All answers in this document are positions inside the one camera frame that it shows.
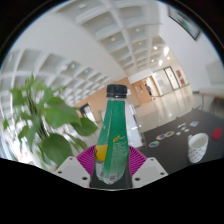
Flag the long white bench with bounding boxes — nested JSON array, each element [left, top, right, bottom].
[[199, 84, 224, 100]]

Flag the green leafy potted plant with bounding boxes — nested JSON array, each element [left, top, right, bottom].
[[1, 73, 99, 172]]

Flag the green plastic drink bottle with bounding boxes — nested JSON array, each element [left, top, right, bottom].
[[94, 84, 132, 185]]

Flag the framed landscape picture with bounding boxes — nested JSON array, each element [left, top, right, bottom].
[[167, 4, 202, 41]]

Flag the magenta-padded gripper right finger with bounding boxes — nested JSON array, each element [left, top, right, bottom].
[[127, 145, 169, 189]]

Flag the glass double door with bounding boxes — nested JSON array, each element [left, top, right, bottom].
[[152, 66, 183, 96]]

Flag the recessed ceiling lights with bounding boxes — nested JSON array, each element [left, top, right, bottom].
[[59, 3, 174, 73]]

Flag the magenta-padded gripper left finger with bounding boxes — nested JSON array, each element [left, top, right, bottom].
[[54, 145, 98, 189]]

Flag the white dotted mug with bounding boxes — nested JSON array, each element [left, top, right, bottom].
[[187, 132, 210, 164]]

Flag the person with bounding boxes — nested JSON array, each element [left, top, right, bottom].
[[144, 83, 153, 98]]

